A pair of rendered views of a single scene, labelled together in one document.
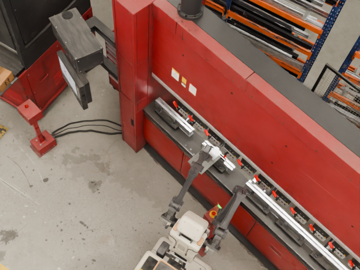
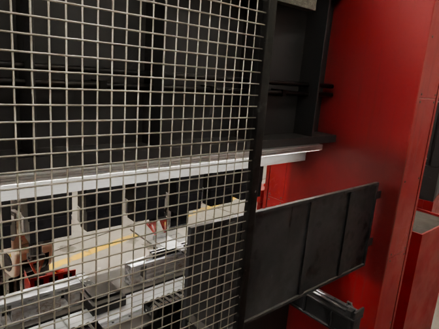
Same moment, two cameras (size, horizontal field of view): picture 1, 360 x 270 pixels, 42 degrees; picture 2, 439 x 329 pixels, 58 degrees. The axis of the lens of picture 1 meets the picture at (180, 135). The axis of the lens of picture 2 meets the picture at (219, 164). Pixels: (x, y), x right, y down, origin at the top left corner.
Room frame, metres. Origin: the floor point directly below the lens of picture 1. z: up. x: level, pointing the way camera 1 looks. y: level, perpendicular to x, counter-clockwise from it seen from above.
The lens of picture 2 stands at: (2.56, -2.00, 1.79)
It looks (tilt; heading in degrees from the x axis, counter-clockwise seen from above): 13 degrees down; 100
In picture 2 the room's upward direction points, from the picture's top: 5 degrees clockwise
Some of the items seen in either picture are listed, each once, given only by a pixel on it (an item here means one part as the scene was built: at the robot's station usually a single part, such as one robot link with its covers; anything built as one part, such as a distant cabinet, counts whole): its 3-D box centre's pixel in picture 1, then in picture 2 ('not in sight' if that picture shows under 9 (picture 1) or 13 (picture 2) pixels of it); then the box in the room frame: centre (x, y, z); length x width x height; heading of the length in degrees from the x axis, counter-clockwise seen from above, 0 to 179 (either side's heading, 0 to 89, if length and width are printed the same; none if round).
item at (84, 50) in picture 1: (81, 64); not in sight; (2.48, 0.96, 1.53); 0.51 x 0.25 x 0.85; 39
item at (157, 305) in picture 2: not in sight; (193, 294); (2.29, -0.76, 1.02); 0.37 x 0.06 x 0.04; 52
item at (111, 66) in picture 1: (102, 70); not in sight; (2.69, 0.84, 1.18); 0.40 x 0.24 x 0.07; 52
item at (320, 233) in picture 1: (321, 229); not in sight; (1.37, -1.27, 1.26); 0.15 x 0.09 x 0.17; 52
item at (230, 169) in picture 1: (218, 157); (166, 263); (2.07, -0.39, 0.92); 0.39 x 0.06 x 0.10; 52
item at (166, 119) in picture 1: (166, 118); not in sight; (2.42, 0.16, 0.89); 0.30 x 0.05 x 0.03; 52
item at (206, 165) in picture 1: (204, 159); (159, 234); (1.98, -0.26, 1.00); 0.26 x 0.18 x 0.01; 142
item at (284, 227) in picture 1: (289, 232); not in sight; (1.43, -1.10, 0.89); 0.30 x 0.05 x 0.03; 52
